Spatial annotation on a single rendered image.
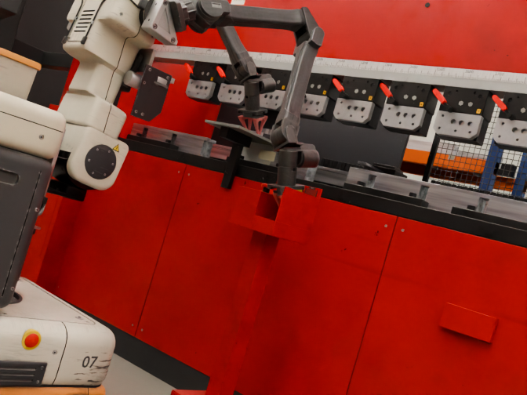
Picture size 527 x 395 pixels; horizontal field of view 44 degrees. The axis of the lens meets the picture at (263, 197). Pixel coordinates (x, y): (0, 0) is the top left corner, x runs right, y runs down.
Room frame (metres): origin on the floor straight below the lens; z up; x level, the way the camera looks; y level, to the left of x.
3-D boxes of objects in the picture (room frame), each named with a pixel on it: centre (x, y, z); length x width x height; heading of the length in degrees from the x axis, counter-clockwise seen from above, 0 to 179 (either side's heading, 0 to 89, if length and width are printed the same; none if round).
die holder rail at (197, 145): (2.93, 0.48, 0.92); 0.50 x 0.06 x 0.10; 51
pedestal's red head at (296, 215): (2.00, -0.04, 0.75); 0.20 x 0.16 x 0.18; 44
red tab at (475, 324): (1.82, -0.65, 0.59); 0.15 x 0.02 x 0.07; 51
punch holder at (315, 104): (2.47, -0.09, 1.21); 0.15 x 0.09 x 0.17; 51
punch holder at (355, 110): (2.35, -0.24, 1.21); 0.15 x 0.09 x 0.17; 51
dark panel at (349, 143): (3.13, -0.09, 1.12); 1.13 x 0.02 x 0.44; 51
